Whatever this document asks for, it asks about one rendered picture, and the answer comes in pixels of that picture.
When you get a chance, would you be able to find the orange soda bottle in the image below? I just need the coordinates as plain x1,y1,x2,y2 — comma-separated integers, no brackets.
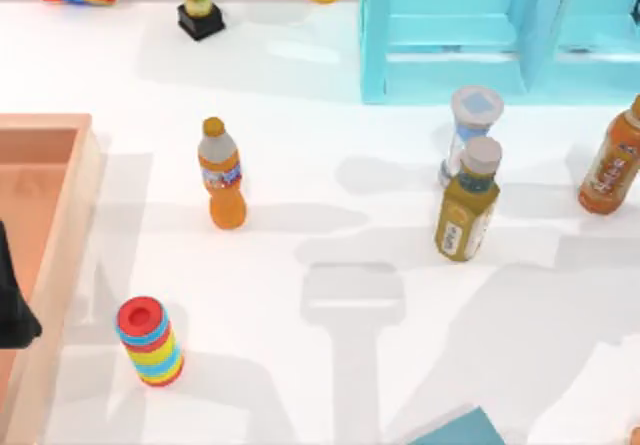
197,116,248,231

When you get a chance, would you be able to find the olive green bottle grey cap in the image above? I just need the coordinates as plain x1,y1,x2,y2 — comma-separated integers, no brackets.
433,136,503,263

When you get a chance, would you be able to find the clear bottle grey cap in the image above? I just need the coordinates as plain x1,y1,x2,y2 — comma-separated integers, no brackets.
438,85,505,187

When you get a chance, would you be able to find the light blue rack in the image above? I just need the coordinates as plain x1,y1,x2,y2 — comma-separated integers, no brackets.
358,0,640,106

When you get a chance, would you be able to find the stack of coloured rings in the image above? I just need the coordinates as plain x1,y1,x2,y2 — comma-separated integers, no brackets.
116,295,185,388

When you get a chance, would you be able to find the gold trophy black base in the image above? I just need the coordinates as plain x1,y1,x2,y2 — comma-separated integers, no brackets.
169,0,227,42

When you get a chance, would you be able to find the teal book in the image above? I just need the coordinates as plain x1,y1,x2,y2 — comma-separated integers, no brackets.
405,404,507,445

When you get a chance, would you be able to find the salmon shallow box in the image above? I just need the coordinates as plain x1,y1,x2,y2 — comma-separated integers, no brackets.
0,113,104,445

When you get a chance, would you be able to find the orange juice bottle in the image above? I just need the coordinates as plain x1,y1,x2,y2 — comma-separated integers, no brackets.
578,93,640,215

